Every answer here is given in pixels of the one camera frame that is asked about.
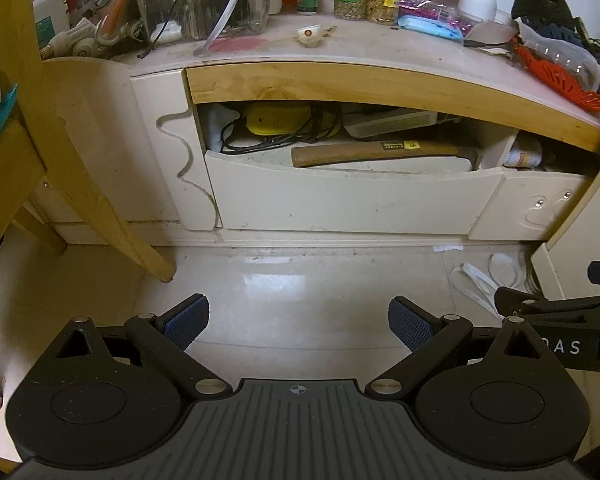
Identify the white bottle red label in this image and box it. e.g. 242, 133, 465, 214
504, 137, 545, 168

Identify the black cloth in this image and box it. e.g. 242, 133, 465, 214
511, 0, 588, 43

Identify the white cloth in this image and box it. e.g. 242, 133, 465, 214
200, 105, 245, 153

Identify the clear glass container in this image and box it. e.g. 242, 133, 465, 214
180, 0, 271, 41

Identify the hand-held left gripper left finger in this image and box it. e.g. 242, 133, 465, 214
54, 293, 233, 401

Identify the orange plastic strainer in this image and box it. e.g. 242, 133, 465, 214
515, 42, 600, 113

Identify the white flat strap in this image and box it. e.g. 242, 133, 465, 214
194, 0, 263, 57

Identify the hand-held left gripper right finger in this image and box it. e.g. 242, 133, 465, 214
366, 296, 543, 401

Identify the white round jar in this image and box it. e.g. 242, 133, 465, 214
457, 0, 498, 23

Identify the white straps bundle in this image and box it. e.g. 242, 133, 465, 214
450, 252, 526, 321

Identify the wooden chair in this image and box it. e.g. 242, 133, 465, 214
0, 0, 178, 411

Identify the small white cup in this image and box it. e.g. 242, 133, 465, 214
295, 25, 323, 48

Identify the small cream drawer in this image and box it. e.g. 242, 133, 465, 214
467, 130, 598, 242

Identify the black power cable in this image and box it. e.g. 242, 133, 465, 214
220, 109, 345, 155

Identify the pink packet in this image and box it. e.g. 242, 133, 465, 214
399, 0, 496, 26

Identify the white plastic jug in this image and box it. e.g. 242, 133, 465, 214
32, 0, 73, 56

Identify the clear plastic bottle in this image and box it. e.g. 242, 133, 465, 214
517, 25, 600, 93

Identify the white ribbed box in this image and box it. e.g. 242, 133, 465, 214
344, 107, 439, 140

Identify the orange tube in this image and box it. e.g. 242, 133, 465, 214
97, 0, 143, 46

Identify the yellow shoe dryer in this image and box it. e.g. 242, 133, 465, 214
244, 102, 345, 137

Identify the wooden handle hammer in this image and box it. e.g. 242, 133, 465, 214
291, 140, 478, 168

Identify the blue packet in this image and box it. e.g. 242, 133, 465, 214
397, 15, 465, 42

